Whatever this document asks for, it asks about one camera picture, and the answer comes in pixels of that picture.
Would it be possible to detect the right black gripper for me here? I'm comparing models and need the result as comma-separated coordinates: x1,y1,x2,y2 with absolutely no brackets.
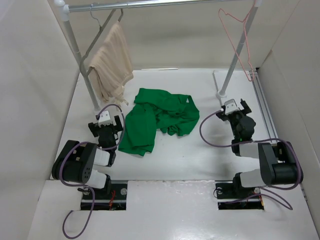
215,98,251,139

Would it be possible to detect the green t shirt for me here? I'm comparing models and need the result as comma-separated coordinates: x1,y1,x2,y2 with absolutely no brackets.
118,88,200,157

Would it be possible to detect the pink wire hanger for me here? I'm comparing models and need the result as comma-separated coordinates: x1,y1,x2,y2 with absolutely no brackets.
218,0,262,84

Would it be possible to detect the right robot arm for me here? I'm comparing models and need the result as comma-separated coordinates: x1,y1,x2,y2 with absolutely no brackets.
216,99,304,199

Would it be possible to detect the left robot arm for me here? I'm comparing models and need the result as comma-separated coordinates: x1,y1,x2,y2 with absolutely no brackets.
51,115,124,199

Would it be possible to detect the grey plastic hanger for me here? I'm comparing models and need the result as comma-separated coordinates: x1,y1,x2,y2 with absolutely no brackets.
79,8,124,73

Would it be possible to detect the beige ribbed garment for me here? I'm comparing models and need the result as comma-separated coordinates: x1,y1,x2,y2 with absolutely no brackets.
89,21,134,105

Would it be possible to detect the metal clothes rack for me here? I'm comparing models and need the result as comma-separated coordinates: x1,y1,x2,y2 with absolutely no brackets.
53,0,263,112

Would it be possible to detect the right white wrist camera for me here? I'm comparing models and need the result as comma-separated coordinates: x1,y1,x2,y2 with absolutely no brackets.
224,99,240,116

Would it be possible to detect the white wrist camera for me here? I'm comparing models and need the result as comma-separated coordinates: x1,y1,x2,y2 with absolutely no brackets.
224,99,240,116
98,110,113,127

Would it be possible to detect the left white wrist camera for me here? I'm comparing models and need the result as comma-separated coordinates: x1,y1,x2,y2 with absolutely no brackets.
98,110,113,127

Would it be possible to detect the aluminium rail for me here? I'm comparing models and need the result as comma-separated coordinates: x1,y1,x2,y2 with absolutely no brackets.
250,70,304,191

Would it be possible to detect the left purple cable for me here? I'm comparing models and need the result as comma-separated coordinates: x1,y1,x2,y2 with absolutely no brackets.
57,103,126,239

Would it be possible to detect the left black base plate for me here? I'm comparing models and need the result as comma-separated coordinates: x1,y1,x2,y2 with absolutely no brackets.
77,180,128,211

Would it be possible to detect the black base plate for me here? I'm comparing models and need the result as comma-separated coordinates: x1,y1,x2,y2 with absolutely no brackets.
77,180,128,211
213,181,265,210

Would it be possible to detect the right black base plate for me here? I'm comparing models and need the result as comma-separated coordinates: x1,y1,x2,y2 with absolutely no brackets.
213,181,265,210

